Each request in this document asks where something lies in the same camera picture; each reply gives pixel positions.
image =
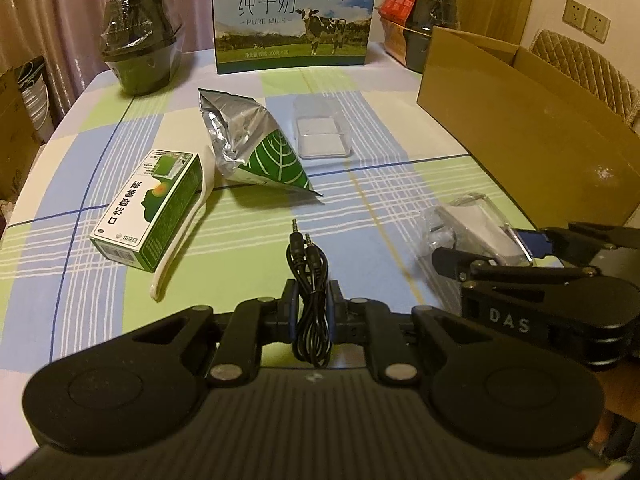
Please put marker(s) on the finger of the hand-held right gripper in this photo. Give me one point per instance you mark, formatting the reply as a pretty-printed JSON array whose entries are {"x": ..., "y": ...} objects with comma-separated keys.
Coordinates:
[
  {"x": 460, "y": 262},
  {"x": 532, "y": 243}
]

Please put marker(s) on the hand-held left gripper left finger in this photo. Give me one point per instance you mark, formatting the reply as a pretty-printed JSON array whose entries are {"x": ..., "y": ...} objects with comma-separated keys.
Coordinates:
[{"x": 291, "y": 310}]

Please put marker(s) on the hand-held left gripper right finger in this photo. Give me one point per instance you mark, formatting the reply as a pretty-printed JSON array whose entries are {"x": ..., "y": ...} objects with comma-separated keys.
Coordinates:
[{"x": 335, "y": 312}]

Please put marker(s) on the clear package with white adapter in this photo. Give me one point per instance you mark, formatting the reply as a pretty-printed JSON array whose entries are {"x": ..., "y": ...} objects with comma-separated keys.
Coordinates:
[{"x": 475, "y": 225}]

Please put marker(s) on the brown cardboard box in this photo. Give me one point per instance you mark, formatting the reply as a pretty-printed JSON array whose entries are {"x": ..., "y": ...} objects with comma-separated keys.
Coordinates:
[{"x": 500, "y": 125}]

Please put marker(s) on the white plastic spoon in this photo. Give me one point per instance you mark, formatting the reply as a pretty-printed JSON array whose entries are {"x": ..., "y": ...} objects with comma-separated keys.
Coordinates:
[{"x": 175, "y": 255}]

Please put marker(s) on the green white box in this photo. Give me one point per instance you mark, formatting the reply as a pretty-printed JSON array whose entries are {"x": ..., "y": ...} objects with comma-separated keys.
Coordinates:
[{"x": 145, "y": 210}]

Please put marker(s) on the clear plastic case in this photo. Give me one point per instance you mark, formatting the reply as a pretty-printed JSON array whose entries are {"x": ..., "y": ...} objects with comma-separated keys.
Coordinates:
[{"x": 322, "y": 135}]

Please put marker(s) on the silver foil tea bag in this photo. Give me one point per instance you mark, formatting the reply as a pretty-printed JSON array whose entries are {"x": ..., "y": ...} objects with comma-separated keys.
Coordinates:
[{"x": 235, "y": 130}]

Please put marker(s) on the checked cloth desktop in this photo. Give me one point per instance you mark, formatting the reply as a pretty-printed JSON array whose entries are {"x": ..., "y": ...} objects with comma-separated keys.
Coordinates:
[{"x": 380, "y": 180}]

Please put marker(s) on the woven chair back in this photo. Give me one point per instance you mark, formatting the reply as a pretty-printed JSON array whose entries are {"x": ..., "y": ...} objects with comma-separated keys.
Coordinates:
[{"x": 590, "y": 70}]

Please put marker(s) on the dark brown box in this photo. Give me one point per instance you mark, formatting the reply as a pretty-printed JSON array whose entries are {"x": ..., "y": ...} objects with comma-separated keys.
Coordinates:
[{"x": 397, "y": 40}]

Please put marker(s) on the red box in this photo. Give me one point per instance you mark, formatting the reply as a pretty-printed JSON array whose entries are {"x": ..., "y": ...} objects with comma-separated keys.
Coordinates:
[{"x": 400, "y": 0}]

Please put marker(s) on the blue milk carton box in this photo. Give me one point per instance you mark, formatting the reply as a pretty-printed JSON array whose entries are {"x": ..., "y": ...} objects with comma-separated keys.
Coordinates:
[{"x": 280, "y": 35}]

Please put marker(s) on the wrapped black flower pots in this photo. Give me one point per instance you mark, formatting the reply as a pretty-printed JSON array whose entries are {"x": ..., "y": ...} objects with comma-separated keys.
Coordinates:
[{"x": 140, "y": 45}]

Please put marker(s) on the stack of white buckets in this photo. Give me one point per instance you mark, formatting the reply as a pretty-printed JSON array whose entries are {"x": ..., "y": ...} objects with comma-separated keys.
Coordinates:
[{"x": 37, "y": 105}]

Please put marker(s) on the tall printed cardboard box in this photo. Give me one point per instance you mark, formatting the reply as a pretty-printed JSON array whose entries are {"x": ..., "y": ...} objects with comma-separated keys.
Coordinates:
[{"x": 15, "y": 135}]

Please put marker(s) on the mauve curtain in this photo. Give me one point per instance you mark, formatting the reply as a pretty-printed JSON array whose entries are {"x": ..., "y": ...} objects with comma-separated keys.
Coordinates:
[{"x": 60, "y": 0}]

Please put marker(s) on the wall socket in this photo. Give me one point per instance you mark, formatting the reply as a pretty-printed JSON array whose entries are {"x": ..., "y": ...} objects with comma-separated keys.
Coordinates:
[
  {"x": 597, "y": 21},
  {"x": 575, "y": 11}
]

